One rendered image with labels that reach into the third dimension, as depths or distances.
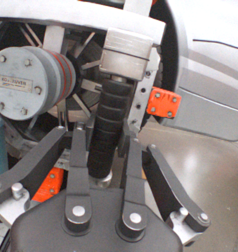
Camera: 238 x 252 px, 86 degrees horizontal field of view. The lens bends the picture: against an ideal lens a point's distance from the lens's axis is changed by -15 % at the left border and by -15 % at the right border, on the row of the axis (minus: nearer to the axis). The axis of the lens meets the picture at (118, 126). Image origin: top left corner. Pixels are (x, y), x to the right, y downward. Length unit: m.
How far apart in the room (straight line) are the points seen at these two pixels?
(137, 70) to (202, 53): 0.49
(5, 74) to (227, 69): 0.70
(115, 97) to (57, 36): 0.29
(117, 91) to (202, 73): 0.50
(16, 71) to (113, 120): 0.19
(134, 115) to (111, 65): 0.26
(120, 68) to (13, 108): 0.21
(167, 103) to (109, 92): 0.27
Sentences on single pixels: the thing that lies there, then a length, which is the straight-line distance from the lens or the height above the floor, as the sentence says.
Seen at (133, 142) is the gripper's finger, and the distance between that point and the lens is 0.15.
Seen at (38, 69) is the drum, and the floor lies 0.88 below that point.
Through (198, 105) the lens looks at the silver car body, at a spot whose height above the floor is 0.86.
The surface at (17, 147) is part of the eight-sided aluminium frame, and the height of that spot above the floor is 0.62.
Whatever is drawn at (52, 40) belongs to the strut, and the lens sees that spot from 0.42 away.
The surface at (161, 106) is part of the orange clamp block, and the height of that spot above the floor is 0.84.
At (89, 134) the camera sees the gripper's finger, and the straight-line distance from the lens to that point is 0.16.
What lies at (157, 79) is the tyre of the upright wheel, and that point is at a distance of 0.49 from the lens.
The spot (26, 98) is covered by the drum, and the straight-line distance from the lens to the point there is 0.28.
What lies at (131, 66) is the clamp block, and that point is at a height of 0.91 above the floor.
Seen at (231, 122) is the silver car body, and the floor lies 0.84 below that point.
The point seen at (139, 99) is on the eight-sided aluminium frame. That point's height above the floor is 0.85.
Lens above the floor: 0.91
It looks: 20 degrees down
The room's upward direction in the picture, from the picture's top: 15 degrees clockwise
